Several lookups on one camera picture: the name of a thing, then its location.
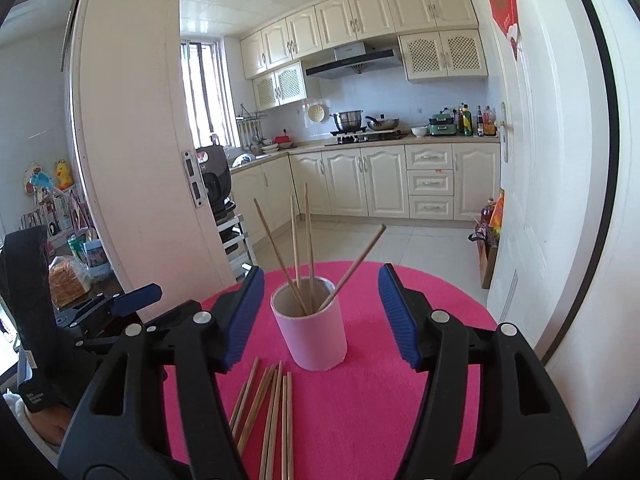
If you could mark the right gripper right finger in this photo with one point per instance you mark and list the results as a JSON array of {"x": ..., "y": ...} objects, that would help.
[{"x": 523, "y": 428}]

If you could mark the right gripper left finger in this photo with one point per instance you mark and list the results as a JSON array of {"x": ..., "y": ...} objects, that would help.
[{"x": 118, "y": 430}]

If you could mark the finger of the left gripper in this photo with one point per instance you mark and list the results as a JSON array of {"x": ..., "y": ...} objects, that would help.
[{"x": 131, "y": 302}]

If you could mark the wooden chopstick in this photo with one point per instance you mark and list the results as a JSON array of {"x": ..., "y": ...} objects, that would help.
[
  {"x": 295, "y": 241},
  {"x": 237, "y": 406},
  {"x": 287, "y": 467},
  {"x": 353, "y": 267},
  {"x": 255, "y": 407},
  {"x": 266, "y": 435},
  {"x": 309, "y": 249},
  {"x": 250, "y": 378},
  {"x": 291, "y": 284},
  {"x": 274, "y": 420}
]

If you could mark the cream lower kitchen cabinets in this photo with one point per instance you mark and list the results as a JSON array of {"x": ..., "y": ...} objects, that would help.
[{"x": 441, "y": 179}]

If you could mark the cream kitchen cabinets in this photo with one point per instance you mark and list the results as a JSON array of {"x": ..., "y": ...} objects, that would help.
[
  {"x": 441, "y": 179},
  {"x": 434, "y": 38}
]

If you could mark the cream upper kitchen cabinets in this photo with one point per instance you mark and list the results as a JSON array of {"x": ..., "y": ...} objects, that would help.
[{"x": 434, "y": 38}]

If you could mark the person's left hand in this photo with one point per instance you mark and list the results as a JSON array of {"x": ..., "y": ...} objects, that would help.
[{"x": 46, "y": 428}]

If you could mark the bag of bread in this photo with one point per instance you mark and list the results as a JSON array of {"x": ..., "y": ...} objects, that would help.
[{"x": 68, "y": 280}]

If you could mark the white sliding door panel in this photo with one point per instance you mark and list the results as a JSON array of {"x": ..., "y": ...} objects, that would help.
[{"x": 136, "y": 158}]

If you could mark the yellow duck toy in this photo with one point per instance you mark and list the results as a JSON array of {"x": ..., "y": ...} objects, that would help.
[{"x": 63, "y": 175}]

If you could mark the black air fryer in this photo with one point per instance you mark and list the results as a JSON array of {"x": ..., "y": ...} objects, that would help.
[{"x": 217, "y": 178}]

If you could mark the pink round table mat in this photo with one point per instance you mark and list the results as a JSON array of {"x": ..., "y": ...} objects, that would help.
[{"x": 354, "y": 421}]

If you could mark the pink cylindrical utensil holder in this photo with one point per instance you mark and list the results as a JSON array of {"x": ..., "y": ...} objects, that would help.
[{"x": 316, "y": 342}]

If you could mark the floor bag with bottles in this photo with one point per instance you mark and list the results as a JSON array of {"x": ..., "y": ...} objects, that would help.
[{"x": 486, "y": 237}]

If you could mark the round bamboo trivet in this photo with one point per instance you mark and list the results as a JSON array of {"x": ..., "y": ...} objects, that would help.
[{"x": 316, "y": 113}]

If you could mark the gas stove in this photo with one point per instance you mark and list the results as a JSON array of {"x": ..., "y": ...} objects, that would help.
[{"x": 364, "y": 136}]

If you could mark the steel cooking pot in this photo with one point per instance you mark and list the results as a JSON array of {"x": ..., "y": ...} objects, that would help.
[{"x": 347, "y": 122}]

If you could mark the black wok pan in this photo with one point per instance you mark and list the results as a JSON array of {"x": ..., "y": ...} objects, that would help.
[{"x": 380, "y": 124}]

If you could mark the green oil bottle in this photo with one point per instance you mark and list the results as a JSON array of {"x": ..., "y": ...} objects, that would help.
[{"x": 465, "y": 119}]

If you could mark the green electric cooker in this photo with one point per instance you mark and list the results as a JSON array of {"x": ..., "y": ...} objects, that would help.
[{"x": 443, "y": 123}]

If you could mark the white bowl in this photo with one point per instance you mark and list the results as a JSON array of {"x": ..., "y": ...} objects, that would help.
[{"x": 420, "y": 132}]

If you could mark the black range hood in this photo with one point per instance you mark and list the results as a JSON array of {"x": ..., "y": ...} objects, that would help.
[{"x": 356, "y": 59}]

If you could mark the white door with handle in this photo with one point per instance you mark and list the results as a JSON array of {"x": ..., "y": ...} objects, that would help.
[{"x": 556, "y": 108}]

